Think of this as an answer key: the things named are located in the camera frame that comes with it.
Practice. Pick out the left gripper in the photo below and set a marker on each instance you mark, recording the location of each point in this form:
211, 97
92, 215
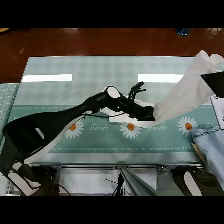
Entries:
142, 112

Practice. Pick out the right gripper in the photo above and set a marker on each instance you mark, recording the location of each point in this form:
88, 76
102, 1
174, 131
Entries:
216, 84

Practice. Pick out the white T-shirt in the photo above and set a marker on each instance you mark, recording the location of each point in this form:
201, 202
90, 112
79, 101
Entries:
186, 93

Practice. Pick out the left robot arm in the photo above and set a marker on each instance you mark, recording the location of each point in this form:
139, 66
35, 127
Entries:
50, 125

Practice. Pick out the light blue garment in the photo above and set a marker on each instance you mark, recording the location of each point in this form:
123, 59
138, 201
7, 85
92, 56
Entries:
213, 150

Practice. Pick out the silver frame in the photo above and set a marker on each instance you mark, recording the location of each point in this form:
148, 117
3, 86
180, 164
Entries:
140, 185

